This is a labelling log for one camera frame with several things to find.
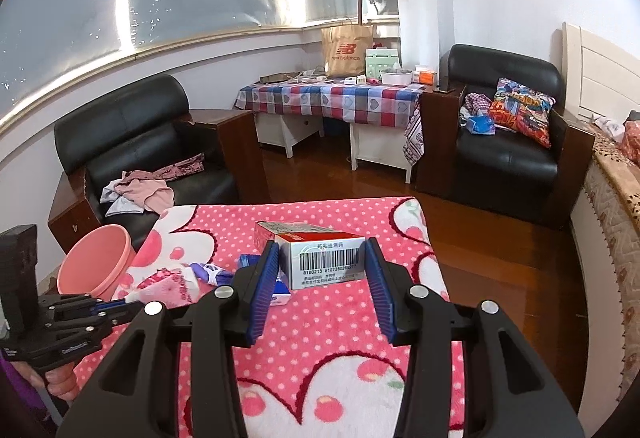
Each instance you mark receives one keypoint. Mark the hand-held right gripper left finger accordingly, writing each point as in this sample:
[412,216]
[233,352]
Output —
[262,293]

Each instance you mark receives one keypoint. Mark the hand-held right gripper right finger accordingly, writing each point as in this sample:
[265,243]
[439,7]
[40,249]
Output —
[380,293]

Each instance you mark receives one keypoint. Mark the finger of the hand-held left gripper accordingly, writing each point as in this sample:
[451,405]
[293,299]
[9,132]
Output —
[90,322]
[75,302]

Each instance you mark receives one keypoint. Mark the pink plastic bucket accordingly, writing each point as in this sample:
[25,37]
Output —
[95,258]

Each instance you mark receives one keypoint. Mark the silver red barcode box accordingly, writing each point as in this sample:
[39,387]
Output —
[320,263]

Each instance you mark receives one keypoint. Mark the person's left forearm purple sleeve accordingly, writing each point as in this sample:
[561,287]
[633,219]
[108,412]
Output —
[20,398]

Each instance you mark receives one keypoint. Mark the person's left hand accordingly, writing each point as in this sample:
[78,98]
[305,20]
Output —
[61,383]

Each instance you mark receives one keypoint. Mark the blue white small carton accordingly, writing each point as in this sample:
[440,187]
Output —
[277,295]

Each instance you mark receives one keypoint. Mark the purple candy wrapper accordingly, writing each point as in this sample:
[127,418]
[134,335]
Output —
[212,274]

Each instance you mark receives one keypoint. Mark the pink dotted printed blanket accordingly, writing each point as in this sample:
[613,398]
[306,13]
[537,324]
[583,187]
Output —
[320,343]

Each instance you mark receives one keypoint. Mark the white cloth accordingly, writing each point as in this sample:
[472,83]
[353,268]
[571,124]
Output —
[117,203]

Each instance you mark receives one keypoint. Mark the pink garment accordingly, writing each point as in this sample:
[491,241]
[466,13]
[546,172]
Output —
[150,193]

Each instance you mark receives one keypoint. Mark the mauve patterned cloth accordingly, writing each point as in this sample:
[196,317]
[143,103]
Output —
[180,167]

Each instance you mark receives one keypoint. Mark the white desk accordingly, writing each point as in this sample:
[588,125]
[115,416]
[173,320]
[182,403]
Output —
[290,132]

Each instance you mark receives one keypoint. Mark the black armchair with pillow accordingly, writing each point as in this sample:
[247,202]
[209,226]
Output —
[500,167]

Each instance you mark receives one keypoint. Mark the black armchair with clothes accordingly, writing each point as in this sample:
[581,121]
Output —
[125,117]

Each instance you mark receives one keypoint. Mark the blue packet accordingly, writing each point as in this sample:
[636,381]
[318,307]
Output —
[481,126]

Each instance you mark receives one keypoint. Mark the checkered tablecloth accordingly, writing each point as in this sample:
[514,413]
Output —
[330,102]

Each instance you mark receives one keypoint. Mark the plaid cloth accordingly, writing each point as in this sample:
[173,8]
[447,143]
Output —
[475,105]

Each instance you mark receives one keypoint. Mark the flat brown box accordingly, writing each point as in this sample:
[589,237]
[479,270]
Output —
[274,78]

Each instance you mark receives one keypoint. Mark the white bowl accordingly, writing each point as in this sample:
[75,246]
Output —
[396,77]

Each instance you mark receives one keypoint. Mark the orange box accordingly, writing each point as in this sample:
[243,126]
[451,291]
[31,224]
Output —
[427,77]

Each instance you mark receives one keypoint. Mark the colourful printed pillow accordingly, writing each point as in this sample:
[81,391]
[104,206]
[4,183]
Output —
[522,112]

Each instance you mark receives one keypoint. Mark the green box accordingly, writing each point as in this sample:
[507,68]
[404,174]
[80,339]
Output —
[381,60]

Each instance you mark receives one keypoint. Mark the brown paper bag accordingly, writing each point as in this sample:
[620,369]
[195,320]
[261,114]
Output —
[345,52]

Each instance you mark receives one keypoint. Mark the bed with brown patterned cover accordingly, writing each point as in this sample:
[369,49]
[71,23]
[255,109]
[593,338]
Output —
[615,218]

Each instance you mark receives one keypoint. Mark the pink bed blanket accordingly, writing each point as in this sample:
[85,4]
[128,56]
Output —
[632,142]

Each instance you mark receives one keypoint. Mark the white bed headboard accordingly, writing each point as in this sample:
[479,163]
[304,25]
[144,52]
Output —
[600,62]

